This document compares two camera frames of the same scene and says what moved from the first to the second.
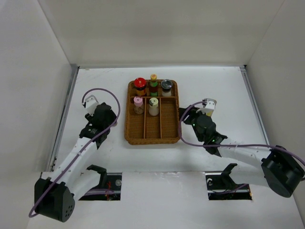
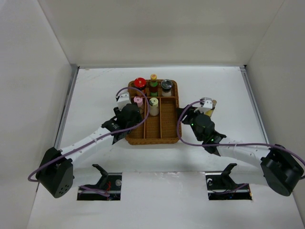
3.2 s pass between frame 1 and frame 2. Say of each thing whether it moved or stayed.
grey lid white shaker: stayed
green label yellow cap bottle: stayed
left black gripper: moved
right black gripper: stayed
